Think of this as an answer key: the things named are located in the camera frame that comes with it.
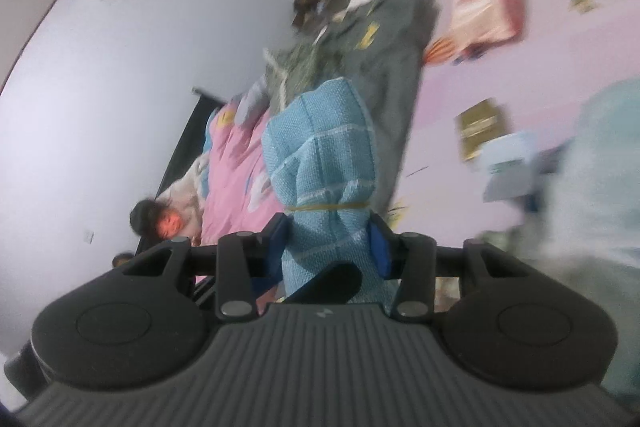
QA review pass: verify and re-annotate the orange snack wrapper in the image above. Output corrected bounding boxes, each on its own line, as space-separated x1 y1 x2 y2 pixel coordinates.
423 36 458 65

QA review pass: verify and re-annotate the white blue paper pack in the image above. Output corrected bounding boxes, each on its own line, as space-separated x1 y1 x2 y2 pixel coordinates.
478 131 537 202

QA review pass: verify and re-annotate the person lying on bed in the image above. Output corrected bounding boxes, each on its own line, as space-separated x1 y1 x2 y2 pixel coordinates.
129 153 209 246

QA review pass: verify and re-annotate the dark grey blanket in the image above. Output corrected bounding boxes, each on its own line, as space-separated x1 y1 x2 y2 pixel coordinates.
299 0 435 213

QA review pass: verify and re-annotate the white blue plastic bag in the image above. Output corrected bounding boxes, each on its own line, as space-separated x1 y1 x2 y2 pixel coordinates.
544 78 639 268

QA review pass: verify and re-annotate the blue checked towel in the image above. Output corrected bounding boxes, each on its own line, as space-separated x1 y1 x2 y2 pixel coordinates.
262 78 397 308

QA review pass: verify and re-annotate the pink quilt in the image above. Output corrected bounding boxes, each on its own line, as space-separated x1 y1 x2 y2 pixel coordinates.
192 100 292 313

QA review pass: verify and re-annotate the gold tissue pack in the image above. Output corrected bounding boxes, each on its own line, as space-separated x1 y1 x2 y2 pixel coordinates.
456 98 509 161

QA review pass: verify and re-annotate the pink wet wipes pack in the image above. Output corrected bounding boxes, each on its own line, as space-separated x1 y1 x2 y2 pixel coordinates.
449 0 525 51

